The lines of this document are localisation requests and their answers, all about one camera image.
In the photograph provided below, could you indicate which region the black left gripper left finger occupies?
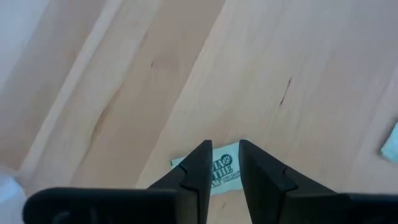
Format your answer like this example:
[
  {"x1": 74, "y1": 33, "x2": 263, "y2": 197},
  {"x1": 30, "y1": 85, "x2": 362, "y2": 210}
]
[{"x1": 148, "y1": 139, "x2": 214, "y2": 224}]

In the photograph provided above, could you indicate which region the green sweetener packet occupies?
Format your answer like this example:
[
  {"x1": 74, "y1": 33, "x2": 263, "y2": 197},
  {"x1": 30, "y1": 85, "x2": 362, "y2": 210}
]
[
  {"x1": 380, "y1": 122, "x2": 398, "y2": 164},
  {"x1": 170, "y1": 141, "x2": 245, "y2": 197}
]

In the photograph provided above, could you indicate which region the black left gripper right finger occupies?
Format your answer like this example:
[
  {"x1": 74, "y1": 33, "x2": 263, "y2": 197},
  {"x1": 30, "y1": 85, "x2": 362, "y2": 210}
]
[{"x1": 238, "y1": 139, "x2": 349, "y2": 224}]

